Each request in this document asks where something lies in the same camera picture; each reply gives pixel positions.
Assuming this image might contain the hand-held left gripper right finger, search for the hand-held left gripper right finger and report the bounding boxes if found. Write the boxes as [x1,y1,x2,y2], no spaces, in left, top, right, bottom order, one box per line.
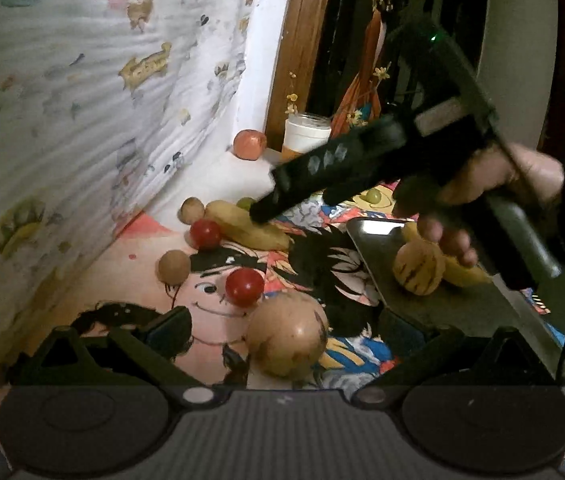
[352,307,565,407]

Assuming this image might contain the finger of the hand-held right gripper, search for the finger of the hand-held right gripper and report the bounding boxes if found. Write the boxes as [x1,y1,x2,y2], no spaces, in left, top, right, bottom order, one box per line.
[269,114,411,197]
[250,149,405,224]

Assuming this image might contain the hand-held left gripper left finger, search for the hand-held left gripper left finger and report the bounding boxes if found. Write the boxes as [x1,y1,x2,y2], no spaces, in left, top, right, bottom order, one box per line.
[10,305,233,407]

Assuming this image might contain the metal tray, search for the metal tray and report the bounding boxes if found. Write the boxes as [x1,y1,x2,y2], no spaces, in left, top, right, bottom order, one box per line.
[346,216,565,387]

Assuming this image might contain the yellow banana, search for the yellow banana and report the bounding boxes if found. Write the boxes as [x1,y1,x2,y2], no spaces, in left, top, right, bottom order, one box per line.
[402,221,492,288]
[204,200,292,252]

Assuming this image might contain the person's right hand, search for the person's right hand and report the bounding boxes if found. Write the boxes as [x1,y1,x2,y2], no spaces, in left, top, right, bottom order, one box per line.
[391,141,565,269]

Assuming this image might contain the white jar with orange base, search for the white jar with orange base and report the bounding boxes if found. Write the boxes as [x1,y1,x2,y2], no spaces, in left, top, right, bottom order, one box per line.
[281,112,333,163]

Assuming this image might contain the yellow bear drawing sheet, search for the yellow bear drawing sheet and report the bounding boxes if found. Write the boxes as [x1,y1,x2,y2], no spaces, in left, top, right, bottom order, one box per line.
[332,182,415,220]

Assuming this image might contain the small brown round fruit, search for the small brown round fruit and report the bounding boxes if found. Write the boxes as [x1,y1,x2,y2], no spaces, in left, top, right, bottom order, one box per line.
[157,250,192,285]

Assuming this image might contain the striped yellow pepino melon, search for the striped yellow pepino melon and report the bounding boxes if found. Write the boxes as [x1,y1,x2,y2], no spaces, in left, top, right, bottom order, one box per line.
[393,240,446,296]

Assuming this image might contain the dried yellow flower sprigs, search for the dried yellow flower sprigs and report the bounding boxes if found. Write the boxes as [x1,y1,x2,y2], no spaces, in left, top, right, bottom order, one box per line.
[285,70,304,117]

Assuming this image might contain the red apple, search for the red apple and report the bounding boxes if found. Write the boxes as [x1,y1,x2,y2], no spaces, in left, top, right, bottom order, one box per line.
[233,129,268,162]

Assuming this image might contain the red cherry tomato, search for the red cherry tomato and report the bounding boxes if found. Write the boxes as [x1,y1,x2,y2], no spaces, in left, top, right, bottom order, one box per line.
[190,219,222,251]
[226,267,265,307]

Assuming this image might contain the large tan round pear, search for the large tan round pear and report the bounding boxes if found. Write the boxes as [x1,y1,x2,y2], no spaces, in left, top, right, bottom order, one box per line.
[246,292,329,380]

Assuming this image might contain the brown kiwi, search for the brown kiwi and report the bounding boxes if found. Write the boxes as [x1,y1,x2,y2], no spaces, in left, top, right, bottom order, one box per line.
[179,197,206,225]

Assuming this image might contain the white printed blanket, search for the white printed blanket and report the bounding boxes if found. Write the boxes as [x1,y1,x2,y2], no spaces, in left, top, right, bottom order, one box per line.
[0,0,263,386]

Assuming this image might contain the wall poster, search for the wall poster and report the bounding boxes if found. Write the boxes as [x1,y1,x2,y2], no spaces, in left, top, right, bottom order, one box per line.
[329,0,415,128]

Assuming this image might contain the wooden door frame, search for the wooden door frame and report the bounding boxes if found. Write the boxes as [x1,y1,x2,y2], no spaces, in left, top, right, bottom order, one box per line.
[265,0,339,152]

